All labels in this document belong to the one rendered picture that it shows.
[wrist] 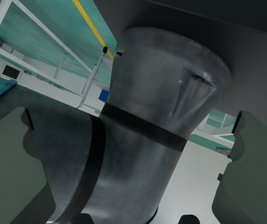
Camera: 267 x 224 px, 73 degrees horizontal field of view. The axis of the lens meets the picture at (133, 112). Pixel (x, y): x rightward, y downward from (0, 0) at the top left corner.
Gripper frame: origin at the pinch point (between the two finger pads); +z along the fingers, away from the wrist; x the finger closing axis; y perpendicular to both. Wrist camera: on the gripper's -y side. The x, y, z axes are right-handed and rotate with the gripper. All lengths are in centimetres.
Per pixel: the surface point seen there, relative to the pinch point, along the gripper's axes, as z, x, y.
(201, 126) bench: 134, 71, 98
